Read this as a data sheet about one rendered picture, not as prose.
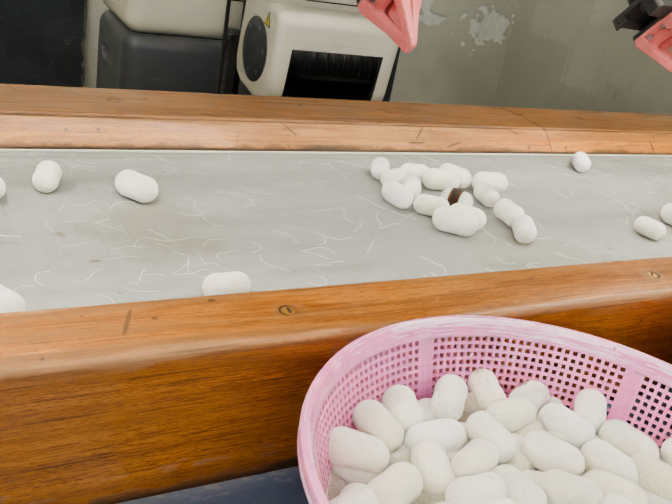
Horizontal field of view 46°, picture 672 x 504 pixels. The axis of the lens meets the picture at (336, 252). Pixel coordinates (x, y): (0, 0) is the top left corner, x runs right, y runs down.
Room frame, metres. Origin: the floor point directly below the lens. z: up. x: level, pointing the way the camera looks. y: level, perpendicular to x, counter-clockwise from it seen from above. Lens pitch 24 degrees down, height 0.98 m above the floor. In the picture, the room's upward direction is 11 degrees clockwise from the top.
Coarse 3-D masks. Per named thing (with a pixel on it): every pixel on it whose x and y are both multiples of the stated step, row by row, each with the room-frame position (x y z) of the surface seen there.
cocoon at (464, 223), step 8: (440, 208) 0.62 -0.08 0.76; (448, 208) 0.62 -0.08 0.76; (432, 216) 0.62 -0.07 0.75; (440, 216) 0.62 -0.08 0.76; (448, 216) 0.62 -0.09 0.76; (456, 216) 0.62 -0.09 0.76; (464, 216) 0.62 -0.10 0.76; (472, 216) 0.62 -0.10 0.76; (440, 224) 0.62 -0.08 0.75; (448, 224) 0.61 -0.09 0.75; (456, 224) 0.61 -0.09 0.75; (464, 224) 0.61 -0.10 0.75; (472, 224) 0.61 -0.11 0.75; (456, 232) 0.61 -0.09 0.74; (464, 232) 0.61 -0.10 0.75; (472, 232) 0.61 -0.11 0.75
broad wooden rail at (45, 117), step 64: (0, 128) 0.62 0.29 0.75; (64, 128) 0.65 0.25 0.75; (128, 128) 0.68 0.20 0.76; (192, 128) 0.72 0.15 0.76; (256, 128) 0.75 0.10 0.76; (320, 128) 0.79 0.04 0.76; (384, 128) 0.83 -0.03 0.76; (448, 128) 0.88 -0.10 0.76; (512, 128) 0.94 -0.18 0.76; (576, 128) 1.00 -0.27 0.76; (640, 128) 1.07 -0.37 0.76
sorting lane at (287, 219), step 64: (64, 192) 0.55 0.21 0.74; (192, 192) 0.60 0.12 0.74; (256, 192) 0.63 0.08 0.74; (320, 192) 0.66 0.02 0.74; (512, 192) 0.77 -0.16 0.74; (576, 192) 0.81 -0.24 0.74; (640, 192) 0.86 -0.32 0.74; (0, 256) 0.44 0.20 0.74; (64, 256) 0.45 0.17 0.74; (128, 256) 0.47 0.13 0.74; (192, 256) 0.49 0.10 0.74; (256, 256) 0.51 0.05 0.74; (320, 256) 0.53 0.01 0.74; (384, 256) 0.55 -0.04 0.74; (448, 256) 0.57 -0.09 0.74; (512, 256) 0.60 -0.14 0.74; (576, 256) 0.63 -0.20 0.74; (640, 256) 0.66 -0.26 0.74
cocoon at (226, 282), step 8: (224, 272) 0.44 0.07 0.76; (232, 272) 0.44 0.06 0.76; (240, 272) 0.44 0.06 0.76; (208, 280) 0.43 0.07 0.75; (216, 280) 0.43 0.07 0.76; (224, 280) 0.43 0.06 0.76; (232, 280) 0.43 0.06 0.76; (240, 280) 0.44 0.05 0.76; (248, 280) 0.44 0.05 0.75; (208, 288) 0.43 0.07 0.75; (216, 288) 0.43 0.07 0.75; (224, 288) 0.43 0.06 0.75; (232, 288) 0.43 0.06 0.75; (240, 288) 0.43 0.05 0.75; (248, 288) 0.44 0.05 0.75
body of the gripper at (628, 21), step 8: (632, 0) 1.04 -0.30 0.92; (640, 0) 1.00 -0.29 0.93; (648, 0) 0.99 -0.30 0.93; (632, 8) 1.01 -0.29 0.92; (640, 8) 1.01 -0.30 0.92; (624, 16) 1.02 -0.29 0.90; (632, 16) 1.02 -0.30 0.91; (640, 16) 1.03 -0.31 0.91; (648, 16) 1.03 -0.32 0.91; (616, 24) 1.02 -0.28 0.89; (624, 24) 1.01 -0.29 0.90; (632, 24) 1.02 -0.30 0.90; (640, 24) 1.03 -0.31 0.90
